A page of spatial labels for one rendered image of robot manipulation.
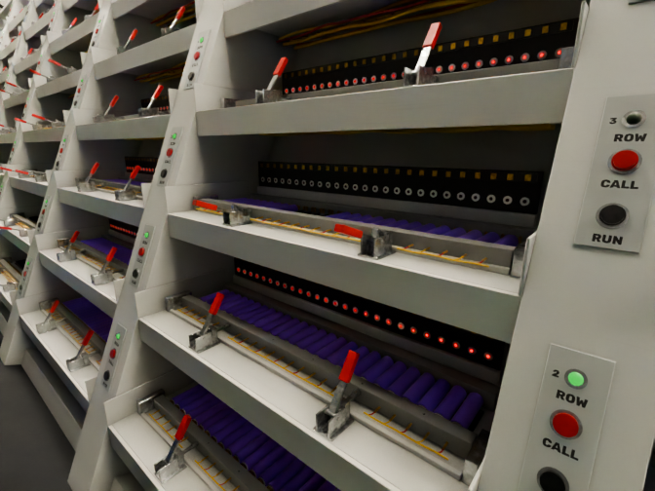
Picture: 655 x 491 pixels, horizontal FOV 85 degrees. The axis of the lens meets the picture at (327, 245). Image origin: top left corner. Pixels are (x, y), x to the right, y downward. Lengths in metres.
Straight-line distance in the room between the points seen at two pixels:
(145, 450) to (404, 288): 0.54
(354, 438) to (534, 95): 0.39
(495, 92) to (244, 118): 0.40
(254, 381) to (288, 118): 0.38
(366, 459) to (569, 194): 0.31
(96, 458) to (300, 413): 0.50
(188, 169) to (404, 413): 0.57
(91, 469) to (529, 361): 0.78
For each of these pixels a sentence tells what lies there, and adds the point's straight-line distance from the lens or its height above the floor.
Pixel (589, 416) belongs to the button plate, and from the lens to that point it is 0.34.
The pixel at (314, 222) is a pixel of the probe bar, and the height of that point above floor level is 0.60.
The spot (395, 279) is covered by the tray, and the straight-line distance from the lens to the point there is 0.38.
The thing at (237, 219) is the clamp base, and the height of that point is 0.58.
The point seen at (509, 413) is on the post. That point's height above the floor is 0.47.
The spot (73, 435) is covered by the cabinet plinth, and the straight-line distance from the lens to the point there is 1.09.
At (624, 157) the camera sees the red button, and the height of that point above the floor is 0.68.
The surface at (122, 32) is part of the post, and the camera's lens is 1.52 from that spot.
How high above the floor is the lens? 0.55
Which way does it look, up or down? 2 degrees up
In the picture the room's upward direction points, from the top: 14 degrees clockwise
